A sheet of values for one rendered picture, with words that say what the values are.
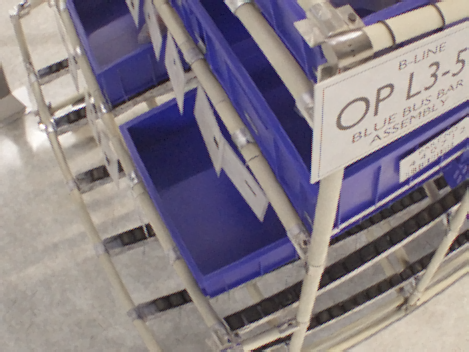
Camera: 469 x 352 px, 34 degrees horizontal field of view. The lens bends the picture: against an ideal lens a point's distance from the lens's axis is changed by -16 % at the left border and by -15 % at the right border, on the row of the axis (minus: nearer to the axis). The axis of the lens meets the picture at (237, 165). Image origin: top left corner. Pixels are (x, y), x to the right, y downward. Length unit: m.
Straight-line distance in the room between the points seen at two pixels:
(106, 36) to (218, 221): 0.55
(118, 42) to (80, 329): 0.92
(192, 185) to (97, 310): 0.82
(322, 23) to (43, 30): 2.25
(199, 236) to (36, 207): 1.02
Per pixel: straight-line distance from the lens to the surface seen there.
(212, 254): 1.72
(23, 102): 2.85
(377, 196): 1.35
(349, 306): 2.06
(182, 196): 1.77
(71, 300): 2.51
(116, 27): 2.02
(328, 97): 0.87
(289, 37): 1.06
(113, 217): 2.58
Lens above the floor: 2.33
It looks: 63 degrees down
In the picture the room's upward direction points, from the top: 2 degrees counter-clockwise
